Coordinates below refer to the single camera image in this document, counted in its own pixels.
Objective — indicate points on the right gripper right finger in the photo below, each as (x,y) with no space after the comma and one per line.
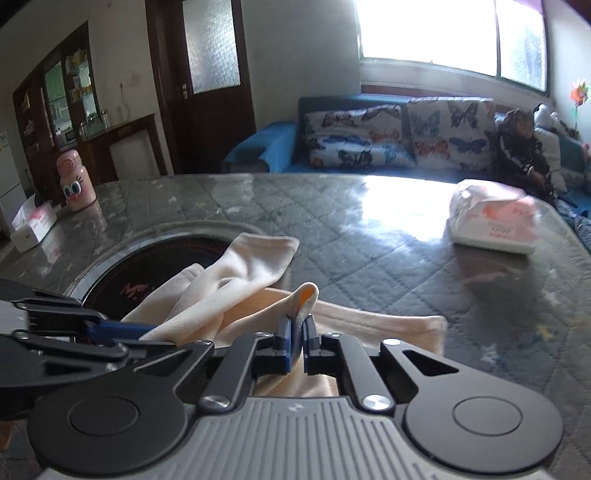
(344,358)

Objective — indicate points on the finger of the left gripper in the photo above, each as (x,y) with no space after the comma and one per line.
(110,332)

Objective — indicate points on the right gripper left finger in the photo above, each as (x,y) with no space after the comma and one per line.
(232,372)

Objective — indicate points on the cream knit garment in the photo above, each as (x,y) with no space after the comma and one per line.
(236,295)

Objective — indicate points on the grey quilted star table cover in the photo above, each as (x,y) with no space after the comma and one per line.
(379,244)

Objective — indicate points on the white pink tissue box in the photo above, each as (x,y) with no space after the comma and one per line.
(31,224)

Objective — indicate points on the pink cartoon water bottle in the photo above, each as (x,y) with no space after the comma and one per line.
(75,182)

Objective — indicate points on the pink white tissue pack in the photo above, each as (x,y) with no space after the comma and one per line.
(493,216)

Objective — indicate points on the left butterfly cushion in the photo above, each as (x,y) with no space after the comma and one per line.
(357,139)

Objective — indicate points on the butterfly cushion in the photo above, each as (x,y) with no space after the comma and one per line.
(453,132)
(357,139)

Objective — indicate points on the dark wooden cabinet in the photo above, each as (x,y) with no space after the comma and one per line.
(57,110)

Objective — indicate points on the right butterfly cushion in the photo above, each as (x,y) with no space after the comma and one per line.
(453,132)

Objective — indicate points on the child in dark jacket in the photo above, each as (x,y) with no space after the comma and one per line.
(520,161)

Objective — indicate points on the blue corner sofa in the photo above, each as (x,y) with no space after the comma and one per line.
(273,150)

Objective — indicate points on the dark wooden door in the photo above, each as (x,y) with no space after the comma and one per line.
(201,74)

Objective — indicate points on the white plush toy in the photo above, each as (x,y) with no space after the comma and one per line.
(547,119)

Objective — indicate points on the colourful pinwheel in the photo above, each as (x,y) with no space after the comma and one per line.
(578,95)

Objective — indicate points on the window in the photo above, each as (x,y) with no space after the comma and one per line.
(502,39)

